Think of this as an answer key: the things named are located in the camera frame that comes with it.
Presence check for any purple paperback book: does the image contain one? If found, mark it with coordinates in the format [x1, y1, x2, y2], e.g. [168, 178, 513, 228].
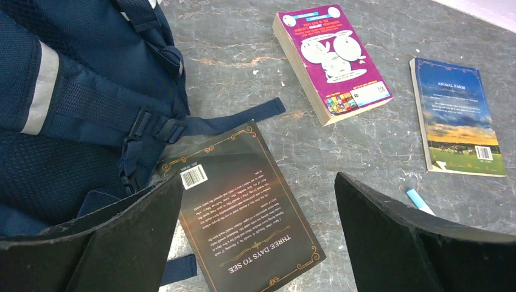
[272, 4, 393, 126]

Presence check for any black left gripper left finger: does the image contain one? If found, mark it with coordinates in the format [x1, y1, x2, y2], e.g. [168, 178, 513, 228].
[1, 175, 184, 291]

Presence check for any navy blue student backpack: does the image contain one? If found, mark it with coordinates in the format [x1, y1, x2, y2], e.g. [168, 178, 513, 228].
[0, 0, 287, 287]

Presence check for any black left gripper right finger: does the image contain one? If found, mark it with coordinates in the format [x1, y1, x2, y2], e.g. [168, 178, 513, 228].
[334, 172, 515, 291]

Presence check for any blue and white marker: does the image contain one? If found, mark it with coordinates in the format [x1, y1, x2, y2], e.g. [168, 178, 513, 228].
[405, 188, 435, 216]

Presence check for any blue Animal Farm book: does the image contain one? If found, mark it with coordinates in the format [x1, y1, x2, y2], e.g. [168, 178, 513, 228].
[409, 57, 506, 177]

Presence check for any black Three Days book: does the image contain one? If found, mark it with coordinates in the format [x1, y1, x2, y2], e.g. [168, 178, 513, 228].
[158, 121, 326, 291]

